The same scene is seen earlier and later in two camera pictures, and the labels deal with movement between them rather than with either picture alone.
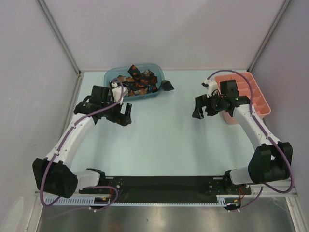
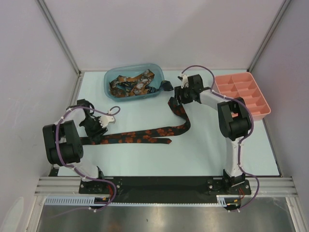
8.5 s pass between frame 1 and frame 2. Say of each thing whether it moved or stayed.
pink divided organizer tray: stayed
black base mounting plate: stayed
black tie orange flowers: moved
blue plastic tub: stayed
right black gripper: moved
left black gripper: moved
